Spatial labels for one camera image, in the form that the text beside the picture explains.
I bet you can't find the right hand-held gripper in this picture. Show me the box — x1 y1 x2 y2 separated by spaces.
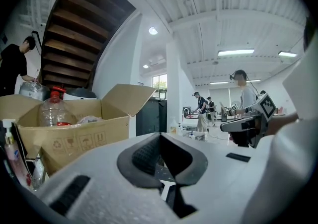
220 93 278 149

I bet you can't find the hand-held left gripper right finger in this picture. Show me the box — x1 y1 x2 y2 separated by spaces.
160 132 274 224

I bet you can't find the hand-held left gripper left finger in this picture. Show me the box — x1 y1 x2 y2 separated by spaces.
37 132 179 224

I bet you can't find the person's right forearm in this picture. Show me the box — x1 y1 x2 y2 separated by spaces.
268 112 300 136

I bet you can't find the white marble cabinet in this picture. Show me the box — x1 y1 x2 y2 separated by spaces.
178 130 210 143

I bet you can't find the open cardboard box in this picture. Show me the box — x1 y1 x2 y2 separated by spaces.
0 83 157 177

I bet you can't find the white soap pump bottle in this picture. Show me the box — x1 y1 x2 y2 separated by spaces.
169 116 180 135

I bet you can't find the black marble table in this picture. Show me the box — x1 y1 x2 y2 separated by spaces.
155 162 176 180

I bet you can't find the crumpled clear plastic jug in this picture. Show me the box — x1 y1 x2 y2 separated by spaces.
76 115 103 126

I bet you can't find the tall black cabinet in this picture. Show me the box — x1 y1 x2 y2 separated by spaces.
136 98 168 137

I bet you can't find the window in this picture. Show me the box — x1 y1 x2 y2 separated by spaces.
152 74 168 100

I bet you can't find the clear jug with red cap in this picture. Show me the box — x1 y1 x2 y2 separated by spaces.
38 86 78 128

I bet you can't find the white round appliance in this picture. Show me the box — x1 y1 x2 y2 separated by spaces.
62 87 98 101

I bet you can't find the pink lotion pump bottle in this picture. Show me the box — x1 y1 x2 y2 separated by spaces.
1 118 31 187

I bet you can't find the dark wooden staircase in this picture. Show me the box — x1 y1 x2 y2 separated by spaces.
37 0 138 90

